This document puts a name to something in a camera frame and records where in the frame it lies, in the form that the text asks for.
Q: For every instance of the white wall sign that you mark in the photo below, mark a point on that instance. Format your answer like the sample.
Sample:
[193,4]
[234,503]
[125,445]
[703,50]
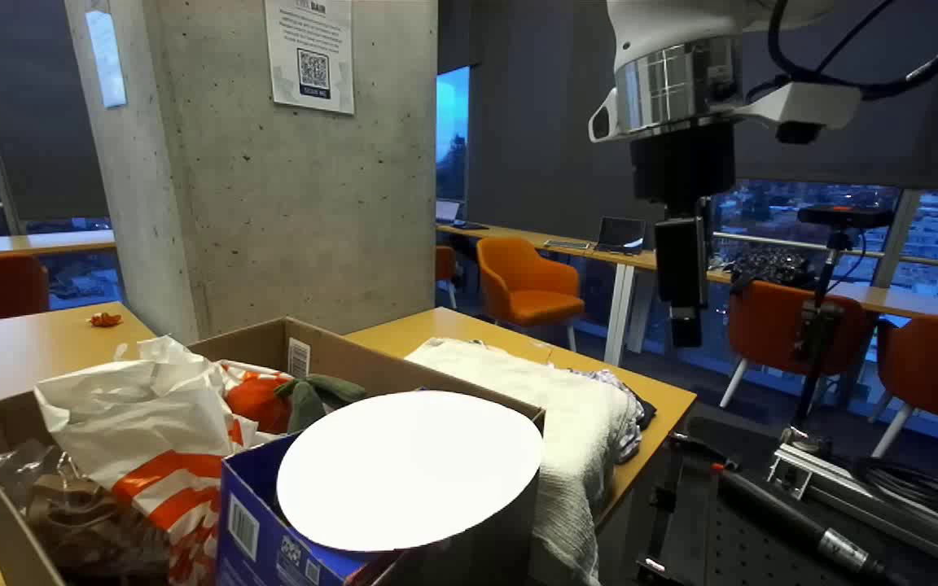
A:
[106,60]

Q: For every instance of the QR code poster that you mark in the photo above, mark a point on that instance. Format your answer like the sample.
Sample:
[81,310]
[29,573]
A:
[312,52]

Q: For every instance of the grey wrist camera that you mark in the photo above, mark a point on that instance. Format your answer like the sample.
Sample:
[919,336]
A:
[807,104]

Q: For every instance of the white paper plate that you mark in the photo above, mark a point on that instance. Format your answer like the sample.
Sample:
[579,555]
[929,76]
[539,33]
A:
[410,472]

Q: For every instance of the white towel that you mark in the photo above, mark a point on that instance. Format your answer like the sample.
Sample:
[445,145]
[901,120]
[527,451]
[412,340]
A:
[567,434]

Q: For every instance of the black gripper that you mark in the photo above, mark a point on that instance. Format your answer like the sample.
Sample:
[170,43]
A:
[687,164]

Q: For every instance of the black camera tripod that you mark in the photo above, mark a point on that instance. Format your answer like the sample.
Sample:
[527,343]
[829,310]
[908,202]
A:
[823,325]

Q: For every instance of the small orange object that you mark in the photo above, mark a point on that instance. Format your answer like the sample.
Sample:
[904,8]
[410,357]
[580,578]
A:
[106,317]

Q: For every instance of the orange white snack packet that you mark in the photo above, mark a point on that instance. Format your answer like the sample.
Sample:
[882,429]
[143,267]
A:
[81,521]

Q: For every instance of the aluminium extrusion rail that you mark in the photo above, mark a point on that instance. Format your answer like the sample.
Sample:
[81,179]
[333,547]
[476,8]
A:
[870,489]

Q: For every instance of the blue cardboard box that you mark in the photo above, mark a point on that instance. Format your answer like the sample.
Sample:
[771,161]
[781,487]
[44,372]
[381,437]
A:
[252,531]

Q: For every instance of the brown cardboard box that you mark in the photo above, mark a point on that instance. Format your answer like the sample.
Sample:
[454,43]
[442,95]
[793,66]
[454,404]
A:
[1,521]

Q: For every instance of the orange armchair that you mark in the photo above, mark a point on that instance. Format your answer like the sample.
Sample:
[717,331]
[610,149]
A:
[523,277]

